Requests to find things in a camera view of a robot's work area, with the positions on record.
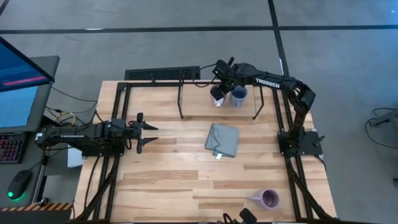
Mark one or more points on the grey framed laptop screen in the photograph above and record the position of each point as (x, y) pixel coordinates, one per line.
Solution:
(15, 105)

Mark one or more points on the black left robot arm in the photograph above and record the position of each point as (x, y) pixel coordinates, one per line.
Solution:
(71, 135)

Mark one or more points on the backlit black keyboard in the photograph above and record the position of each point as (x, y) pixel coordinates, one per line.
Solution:
(11, 149)

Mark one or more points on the grey side desk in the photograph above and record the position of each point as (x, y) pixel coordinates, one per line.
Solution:
(31, 155)

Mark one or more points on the black floor vent grille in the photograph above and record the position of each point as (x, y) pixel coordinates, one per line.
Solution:
(161, 74)

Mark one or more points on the folded grey towel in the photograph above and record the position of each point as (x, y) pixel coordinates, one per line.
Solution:
(222, 140)

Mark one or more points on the black device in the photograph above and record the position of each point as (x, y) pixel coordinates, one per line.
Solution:
(247, 216)

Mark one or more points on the black computer mouse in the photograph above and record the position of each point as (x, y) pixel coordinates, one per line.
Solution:
(19, 183)

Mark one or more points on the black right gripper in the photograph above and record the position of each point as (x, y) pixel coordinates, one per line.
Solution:
(231, 74)

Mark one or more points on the blue-grey mug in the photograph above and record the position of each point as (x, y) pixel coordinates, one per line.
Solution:
(238, 98)

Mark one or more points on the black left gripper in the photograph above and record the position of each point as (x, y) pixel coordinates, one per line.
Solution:
(133, 133)

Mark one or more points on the black desk caster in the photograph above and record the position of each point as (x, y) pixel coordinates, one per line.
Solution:
(43, 201)

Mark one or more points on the black aluminium table frame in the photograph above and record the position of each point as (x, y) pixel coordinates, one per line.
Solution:
(140, 83)

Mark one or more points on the dark monitor blue screen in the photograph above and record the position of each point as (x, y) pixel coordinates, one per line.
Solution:
(18, 68)

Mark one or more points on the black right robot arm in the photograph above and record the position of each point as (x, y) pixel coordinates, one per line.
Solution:
(270, 81)

